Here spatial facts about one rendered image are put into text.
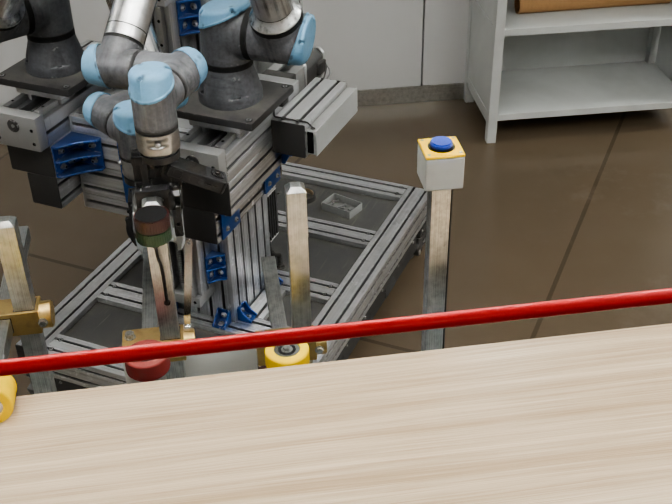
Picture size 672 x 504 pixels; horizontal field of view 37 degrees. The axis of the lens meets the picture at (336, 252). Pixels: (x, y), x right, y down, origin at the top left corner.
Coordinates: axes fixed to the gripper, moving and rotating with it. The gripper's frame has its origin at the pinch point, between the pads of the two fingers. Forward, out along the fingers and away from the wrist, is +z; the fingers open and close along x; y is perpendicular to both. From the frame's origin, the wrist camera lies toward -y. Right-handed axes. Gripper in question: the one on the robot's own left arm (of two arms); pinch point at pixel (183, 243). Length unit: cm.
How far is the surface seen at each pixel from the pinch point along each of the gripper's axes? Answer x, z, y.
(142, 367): 21.1, 11.4, 8.7
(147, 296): -6.1, 15.9, 8.6
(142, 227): 15.1, -13.7, 5.7
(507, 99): -225, 88, -137
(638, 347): 30, 12, -79
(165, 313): 9.5, 8.9, 4.3
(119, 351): 121, -73, -2
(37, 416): 30.1, 12.1, 26.0
